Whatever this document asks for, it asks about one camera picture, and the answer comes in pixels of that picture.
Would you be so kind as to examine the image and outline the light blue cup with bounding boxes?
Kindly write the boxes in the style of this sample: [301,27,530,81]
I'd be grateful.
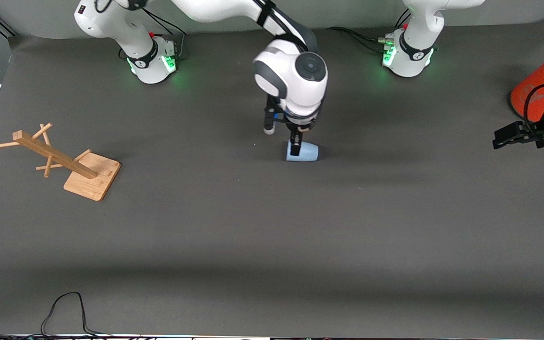
[285,142,319,162]

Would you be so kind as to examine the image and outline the wooden cup rack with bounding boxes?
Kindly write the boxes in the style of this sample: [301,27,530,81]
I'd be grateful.
[0,123,121,202]

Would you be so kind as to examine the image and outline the orange cylindrical can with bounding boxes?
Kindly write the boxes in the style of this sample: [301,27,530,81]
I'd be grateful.
[510,47,544,121]

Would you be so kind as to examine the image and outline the dark grey table mat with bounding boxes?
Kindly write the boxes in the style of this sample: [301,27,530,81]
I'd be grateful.
[0,17,544,338]

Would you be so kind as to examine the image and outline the black arm base cables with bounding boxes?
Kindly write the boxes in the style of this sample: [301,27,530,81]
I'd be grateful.
[326,9,412,55]
[142,7,190,60]

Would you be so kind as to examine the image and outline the thin black floor cable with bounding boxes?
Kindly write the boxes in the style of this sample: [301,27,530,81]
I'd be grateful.
[41,292,112,338]

